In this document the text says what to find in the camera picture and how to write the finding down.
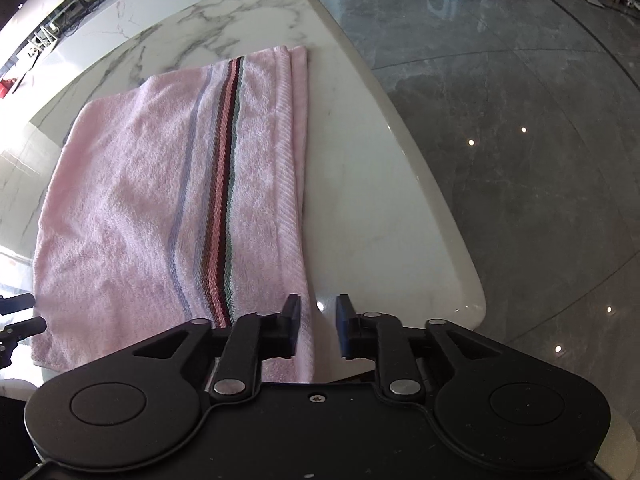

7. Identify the pink striped towel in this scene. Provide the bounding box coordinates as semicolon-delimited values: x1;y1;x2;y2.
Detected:
32;46;309;372

